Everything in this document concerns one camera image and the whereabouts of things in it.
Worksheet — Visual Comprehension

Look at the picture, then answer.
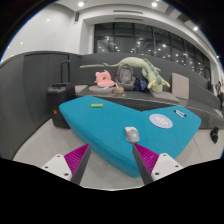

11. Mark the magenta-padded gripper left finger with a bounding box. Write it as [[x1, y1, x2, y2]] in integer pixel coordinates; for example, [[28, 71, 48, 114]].
[[41, 143, 92, 186]]

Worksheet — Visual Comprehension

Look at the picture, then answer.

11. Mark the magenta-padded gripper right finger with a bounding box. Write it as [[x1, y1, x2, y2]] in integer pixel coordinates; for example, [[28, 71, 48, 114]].
[[132, 143, 184, 186]]

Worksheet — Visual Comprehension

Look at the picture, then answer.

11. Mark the grey white computer mouse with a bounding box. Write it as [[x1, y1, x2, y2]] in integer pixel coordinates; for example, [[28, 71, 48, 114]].
[[124, 126, 140, 144]]

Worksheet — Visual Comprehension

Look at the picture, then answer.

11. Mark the round pale blue mouse pad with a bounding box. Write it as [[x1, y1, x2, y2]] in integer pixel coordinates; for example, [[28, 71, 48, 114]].
[[148, 113, 174, 130]]

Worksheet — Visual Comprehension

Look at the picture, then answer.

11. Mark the white marker with black cap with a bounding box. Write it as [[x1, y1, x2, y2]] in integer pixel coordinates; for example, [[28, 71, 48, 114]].
[[173, 110, 185, 119]]

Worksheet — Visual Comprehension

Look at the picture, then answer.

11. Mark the white marker with blue cap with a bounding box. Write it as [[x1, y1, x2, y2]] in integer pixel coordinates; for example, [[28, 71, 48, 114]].
[[175, 109, 187, 118]]

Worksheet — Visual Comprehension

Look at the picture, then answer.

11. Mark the black suitcase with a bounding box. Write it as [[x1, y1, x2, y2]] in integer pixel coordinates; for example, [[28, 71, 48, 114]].
[[46, 60, 76, 129]]

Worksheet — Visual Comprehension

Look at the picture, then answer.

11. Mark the flat grey seat cushion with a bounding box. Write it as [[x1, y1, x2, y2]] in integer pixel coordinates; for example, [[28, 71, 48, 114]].
[[74, 84, 89, 95], [87, 84, 116, 94], [149, 89, 181, 104]]

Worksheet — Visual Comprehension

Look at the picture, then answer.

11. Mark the black bag on floor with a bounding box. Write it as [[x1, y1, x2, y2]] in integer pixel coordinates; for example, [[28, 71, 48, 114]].
[[209, 126, 220, 144]]

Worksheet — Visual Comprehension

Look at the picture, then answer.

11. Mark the dark blue patterned bag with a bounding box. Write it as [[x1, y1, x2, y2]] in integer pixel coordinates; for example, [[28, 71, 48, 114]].
[[133, 77, 150, 93]]

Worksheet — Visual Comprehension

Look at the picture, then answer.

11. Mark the small tan woven pouch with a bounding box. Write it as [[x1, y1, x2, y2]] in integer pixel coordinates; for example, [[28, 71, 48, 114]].
[[113, 85, 125, 95]]

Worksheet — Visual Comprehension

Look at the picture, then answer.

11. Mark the upright grey seat cushion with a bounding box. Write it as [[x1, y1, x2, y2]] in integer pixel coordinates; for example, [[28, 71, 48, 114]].
[[171, 72, 190, 100]]

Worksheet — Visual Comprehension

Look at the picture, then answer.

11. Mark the pink plush cushion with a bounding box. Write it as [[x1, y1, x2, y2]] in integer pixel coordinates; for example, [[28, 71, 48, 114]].
[[93, 70, 116, 88]]

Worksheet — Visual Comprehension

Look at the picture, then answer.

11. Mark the green dragon plush toy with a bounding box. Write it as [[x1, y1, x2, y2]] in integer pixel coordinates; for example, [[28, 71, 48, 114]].
[[103, 56, 171, 93]]

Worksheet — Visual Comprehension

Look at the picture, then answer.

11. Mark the person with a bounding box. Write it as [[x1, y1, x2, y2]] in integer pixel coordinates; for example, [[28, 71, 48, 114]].
[[215, 80, 224, 101]]

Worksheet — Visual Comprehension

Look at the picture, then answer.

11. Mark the dark glass window wall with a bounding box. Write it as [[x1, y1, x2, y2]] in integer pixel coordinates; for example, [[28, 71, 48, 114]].
[[93, 22, 212, 81]]

